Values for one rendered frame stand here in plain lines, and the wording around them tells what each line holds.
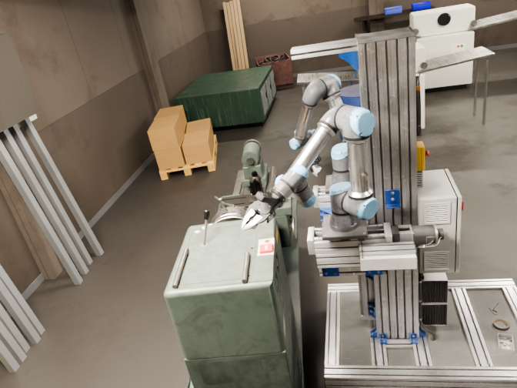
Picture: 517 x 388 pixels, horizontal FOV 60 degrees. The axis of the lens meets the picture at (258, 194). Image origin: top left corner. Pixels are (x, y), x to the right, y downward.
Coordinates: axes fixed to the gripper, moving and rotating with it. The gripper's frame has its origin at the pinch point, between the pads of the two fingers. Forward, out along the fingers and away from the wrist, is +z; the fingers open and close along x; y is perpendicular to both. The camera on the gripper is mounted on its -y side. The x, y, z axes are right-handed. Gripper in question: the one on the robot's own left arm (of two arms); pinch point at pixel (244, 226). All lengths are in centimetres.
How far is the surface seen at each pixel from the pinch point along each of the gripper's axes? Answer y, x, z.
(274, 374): 60, -38, 33
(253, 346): 45, -25, 30
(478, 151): 330, -14, -316
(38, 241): 210, 229, 104
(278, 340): 43, -32, 21
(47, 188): 182, 247, 62
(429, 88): 480, 130, -478
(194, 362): 52, -8, 55
